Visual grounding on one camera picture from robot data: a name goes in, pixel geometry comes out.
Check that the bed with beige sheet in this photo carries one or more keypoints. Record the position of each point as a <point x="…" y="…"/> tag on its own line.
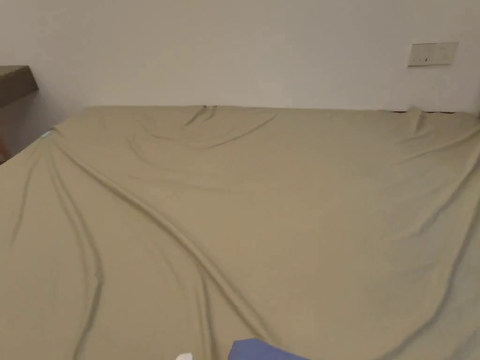
<point x="262" y="210"/>

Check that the wall switch panel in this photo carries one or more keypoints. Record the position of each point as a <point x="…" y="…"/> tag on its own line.
<point x="432" y="54"/>

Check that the blue garment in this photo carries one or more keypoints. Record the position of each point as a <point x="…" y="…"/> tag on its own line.
<point x="255" y="350"/>

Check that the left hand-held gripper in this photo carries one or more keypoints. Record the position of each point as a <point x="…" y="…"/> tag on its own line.
<point x="184" y="356"/>

